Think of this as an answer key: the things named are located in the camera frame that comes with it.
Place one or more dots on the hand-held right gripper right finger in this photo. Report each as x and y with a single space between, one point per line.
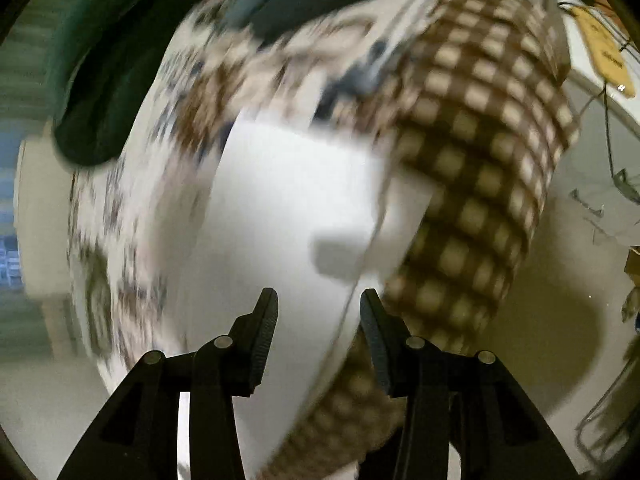
376 332

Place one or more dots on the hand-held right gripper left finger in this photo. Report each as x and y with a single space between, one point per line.
264 332

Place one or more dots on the white pants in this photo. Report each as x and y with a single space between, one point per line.
280 200

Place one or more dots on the brown checkered blanket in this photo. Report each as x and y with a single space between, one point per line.
480 125

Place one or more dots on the floral patterned bed sheet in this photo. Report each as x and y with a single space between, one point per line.
175 110

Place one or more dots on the cardboard box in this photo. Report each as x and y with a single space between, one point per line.
634 262

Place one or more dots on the dark green cloth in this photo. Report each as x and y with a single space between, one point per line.
95 95

